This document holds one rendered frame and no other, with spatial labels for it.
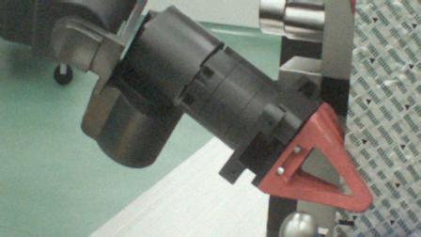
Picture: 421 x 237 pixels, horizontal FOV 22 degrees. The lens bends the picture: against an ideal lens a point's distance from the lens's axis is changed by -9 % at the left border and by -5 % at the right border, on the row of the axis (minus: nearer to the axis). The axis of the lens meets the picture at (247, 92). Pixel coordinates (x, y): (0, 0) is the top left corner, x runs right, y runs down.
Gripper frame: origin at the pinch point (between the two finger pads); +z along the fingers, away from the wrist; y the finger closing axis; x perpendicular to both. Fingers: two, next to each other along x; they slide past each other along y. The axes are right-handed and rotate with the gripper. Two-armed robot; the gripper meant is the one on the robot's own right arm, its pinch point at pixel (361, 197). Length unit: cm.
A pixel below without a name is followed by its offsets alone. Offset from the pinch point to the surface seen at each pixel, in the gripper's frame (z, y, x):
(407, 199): 2.9, 0.2, 2.2
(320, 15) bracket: -11.0, -7.9, 6.8
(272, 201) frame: -6.2, -33.0, -18.8
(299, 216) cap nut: -2.8, 7.6, -0.9
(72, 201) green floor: -68, -253, -162
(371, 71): -5.0, 0.3, 8.0
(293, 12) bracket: -12.8, -7.9, 5.7
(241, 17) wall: -103, -556, -168
